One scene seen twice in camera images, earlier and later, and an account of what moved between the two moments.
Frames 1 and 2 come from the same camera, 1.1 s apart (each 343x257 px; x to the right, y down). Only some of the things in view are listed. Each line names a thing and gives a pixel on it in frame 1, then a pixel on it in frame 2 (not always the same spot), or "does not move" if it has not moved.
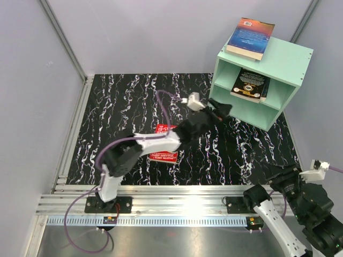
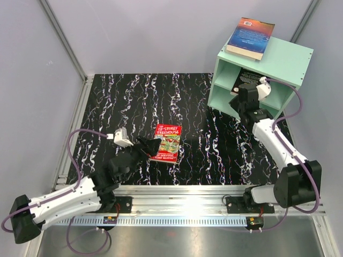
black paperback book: (248, 85) does not move
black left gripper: (221, 110) → (149, 145)
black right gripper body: (289, 183) → (235, 103)
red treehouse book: (168, 157) does not move
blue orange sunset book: (250, 38) does not move
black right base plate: (237, 205) does not move
